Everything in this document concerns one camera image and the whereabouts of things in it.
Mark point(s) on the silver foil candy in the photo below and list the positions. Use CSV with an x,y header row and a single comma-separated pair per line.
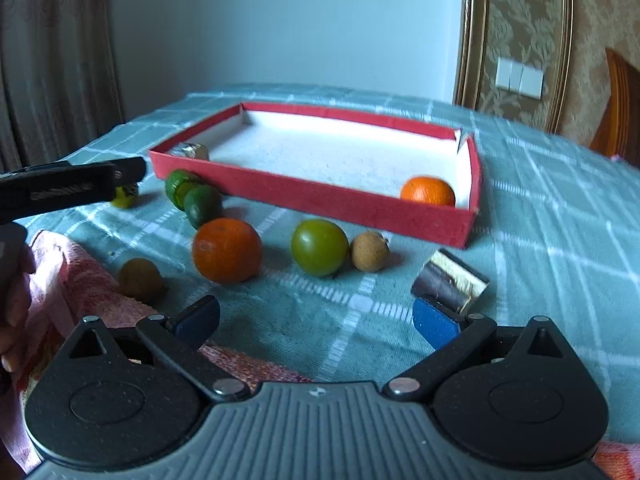
x,y
190,150

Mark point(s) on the large green tomato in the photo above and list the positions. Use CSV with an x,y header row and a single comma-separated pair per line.
x,y
320,247

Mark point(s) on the large orange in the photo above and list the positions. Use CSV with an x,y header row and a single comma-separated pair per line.
x,y
227,250

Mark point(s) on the person's left hand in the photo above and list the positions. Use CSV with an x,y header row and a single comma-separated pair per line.
x,y
15,320

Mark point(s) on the green lime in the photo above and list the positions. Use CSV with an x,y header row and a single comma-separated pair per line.
x,y
176,185
204,206

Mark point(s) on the white wall switch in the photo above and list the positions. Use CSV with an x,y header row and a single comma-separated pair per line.
x,y
520,77

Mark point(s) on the pink towel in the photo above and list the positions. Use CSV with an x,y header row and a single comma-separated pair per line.
x,y
65,280

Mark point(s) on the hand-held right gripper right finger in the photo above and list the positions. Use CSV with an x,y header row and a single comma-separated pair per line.
x,y
435,325

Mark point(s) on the brown longan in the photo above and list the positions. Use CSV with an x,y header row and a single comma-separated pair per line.
x,y
140,280
370,251

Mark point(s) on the foil-wrapped chocolate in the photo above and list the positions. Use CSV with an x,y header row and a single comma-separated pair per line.
x,y
450,282

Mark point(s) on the small yellow-green tomato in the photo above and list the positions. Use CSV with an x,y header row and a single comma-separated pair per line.
x,y
124,201

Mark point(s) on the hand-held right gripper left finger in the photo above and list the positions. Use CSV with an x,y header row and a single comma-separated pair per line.
x,y
200,317

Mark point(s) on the small orange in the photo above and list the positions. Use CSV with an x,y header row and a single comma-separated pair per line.
x,y
427,191

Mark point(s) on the wooden chair back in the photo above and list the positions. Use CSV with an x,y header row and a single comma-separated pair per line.
x,y
620,110

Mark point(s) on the red cardboard box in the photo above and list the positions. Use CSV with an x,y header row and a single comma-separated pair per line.
x,y
325,200

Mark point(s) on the gold wall moulding frame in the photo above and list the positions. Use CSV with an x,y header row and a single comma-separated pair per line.
x,y
472,35

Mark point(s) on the green checked bedsheet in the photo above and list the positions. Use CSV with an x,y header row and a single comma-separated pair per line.
x,y
525,210

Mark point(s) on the patterned curtain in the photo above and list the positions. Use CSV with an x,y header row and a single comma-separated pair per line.
x,y
50,60

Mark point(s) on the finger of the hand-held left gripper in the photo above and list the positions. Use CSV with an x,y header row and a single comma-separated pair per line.
x,y
131,169

